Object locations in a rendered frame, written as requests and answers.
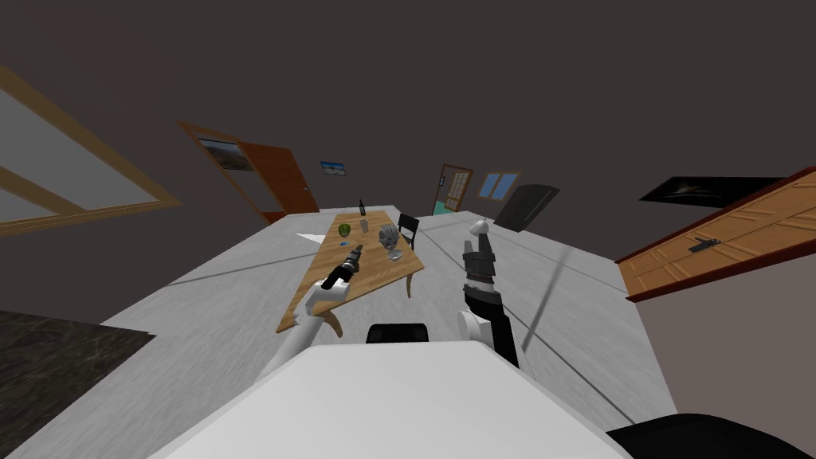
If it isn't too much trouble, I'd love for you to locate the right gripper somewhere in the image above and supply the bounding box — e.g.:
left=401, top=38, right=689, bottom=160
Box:
left=462, top=218, right=498, bottom=282

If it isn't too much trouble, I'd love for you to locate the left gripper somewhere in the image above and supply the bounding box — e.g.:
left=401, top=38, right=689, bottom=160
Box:
left=340, top=244, right=365, bottom=275

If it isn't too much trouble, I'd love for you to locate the wooden table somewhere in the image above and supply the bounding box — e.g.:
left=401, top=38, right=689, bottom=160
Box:
left=274, top=209, right=426, bottom=339

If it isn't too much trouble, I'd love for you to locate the black flat panel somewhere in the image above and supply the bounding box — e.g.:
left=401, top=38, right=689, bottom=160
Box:
left=492, top=183, right=562, bottom=234

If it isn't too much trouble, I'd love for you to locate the wooden door with glass panes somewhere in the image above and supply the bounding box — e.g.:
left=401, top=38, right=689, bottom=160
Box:
left=432, top=163, right=475, bottom=217

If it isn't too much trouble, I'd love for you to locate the blue window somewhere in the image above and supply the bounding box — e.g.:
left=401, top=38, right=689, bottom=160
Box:
left=477, top=171, right=520, bottom=202

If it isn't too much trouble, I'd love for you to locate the black chair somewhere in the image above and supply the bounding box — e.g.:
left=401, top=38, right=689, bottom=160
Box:
left=396, top=213, right=422, bottom=251

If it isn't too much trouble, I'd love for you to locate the orange-brown door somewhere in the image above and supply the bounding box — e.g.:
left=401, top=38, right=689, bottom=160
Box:
left=239, top=140, right=320, bottom=216

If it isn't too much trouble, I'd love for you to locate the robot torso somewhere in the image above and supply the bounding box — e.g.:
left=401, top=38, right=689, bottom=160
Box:
left=146, top=323, right=646, bottom=459

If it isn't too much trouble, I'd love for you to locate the landscape picture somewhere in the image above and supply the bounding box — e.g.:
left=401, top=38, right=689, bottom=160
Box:
left=198, top=137, right=255, bottom=173

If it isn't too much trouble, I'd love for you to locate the dark picture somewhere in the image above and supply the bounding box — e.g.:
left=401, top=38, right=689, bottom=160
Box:
left=638, top=176, right=787, bottom=209

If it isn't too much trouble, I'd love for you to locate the light wooden panelled door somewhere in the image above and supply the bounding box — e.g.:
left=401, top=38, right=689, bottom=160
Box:
left=614, top=166, right=816, bottom=303

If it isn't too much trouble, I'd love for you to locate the large wooden-framed window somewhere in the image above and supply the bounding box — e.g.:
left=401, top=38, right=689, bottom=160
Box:
left=0, top=63, right=183, bottom=238

